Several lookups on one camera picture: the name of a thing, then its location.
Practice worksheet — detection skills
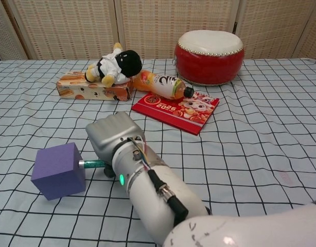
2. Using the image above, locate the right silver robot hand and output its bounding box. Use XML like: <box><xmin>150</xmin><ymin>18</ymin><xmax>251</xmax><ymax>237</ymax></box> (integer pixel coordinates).
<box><xmin>85</xmin><ymin>111</ymin><xmax>146</xmax><ymax>178</ymax></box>

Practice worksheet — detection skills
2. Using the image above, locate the green marker pen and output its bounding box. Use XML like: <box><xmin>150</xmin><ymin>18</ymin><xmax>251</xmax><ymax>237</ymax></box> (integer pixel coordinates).
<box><xmin>78</xmin><ymin>159</ymin><xmax>107</xmax><ymax>170</ymax></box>

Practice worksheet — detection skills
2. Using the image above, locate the purple foam cube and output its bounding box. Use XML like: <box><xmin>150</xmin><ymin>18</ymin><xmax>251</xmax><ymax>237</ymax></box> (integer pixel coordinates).
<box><xmin>30</xmin><ymin>143</ymin><xmax>86</xmax><ymax>201</ymax></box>

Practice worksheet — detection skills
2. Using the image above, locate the orange printed tissue box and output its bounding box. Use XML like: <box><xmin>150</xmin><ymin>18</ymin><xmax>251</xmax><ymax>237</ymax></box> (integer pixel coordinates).
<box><xmin>56</xmin><ymin>71</ymin><xmax>134</xmax><ymax>103</ymax></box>

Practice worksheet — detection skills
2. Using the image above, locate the plush doll with black head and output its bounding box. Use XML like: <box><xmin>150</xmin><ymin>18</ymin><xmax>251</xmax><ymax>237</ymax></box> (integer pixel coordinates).
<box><xmin>84</xmin><ymin>42</ymin><xmax>144</xmax><ymax>87</ymax></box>

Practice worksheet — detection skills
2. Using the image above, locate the orange juice bottle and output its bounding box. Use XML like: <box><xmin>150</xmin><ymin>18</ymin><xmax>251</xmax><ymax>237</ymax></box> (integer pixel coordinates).
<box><xmin>132</xmin><ymin>69</ymin><xmax>195</xmax><ymax>100</ymax></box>

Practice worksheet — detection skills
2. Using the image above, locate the red 2026 calendar book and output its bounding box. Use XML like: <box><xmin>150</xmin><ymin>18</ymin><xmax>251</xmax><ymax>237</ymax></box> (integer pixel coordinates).
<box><xmin>131</xmin><ymin>90</ymin><xmax>221</xmax><ymax>136</ymax></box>

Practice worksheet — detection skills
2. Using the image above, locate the woven folding screen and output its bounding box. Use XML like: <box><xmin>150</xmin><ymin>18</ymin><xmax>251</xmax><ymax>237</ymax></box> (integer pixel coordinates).
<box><xmin>0</xmin><ymin>0</ymin><xmax>316</xmax><ymax>62</ymax></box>

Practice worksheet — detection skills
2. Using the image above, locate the red and white drum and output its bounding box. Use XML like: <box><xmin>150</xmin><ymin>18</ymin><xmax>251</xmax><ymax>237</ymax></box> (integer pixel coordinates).
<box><xmin>173</xmin><ymin>30</ymin><xmax>245</xmax><ymax>86</ymax></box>

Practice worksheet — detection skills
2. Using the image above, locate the checked white tablecloth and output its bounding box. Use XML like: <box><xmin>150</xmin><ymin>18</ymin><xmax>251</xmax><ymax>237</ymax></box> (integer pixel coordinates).
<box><xmin>0</xmin><ymin>58</ymin><xmax>316</xmax><ymax>247</ymax></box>

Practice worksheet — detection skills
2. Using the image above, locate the black arm cable with plug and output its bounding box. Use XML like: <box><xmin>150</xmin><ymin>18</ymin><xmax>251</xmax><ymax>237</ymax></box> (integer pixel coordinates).
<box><xmin>126</xmin><ymin>137</ymin><xmax>189</xmax><ymax>224</ymax></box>

